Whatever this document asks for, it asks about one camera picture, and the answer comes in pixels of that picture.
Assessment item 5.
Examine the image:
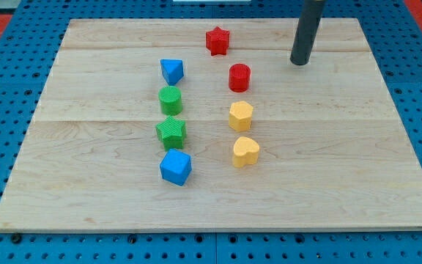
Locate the yellow heart block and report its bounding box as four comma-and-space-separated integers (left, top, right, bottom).
232, 136, 260, 168

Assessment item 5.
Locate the red star block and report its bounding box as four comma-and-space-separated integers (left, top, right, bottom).
205, 26, 230, 56

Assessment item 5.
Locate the blue triangle block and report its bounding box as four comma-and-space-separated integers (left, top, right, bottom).
160, 59, 184, 86

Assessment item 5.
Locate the green star block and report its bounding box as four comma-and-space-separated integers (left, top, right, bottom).
155, 116, 187, 150

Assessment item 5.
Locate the blue cube block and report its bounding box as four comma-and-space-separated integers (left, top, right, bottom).
160, 149, 192, 186

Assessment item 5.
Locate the yellow hexagon block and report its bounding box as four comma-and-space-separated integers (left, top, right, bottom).
229, 100, 253, 132

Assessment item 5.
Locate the green cylinder block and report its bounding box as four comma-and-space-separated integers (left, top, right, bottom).
158, 86, 182, 116

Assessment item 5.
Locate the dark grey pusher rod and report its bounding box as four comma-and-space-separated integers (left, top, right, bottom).
290, 0, 326, 66

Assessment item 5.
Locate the light wooden board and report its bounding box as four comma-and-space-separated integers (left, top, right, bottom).
0, 18, 422, 234

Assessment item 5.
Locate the red cylinder block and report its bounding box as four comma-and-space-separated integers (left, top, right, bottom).
229, 63, 251, 92

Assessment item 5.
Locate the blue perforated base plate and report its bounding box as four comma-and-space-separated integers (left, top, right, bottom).
0, 0, 422, 263

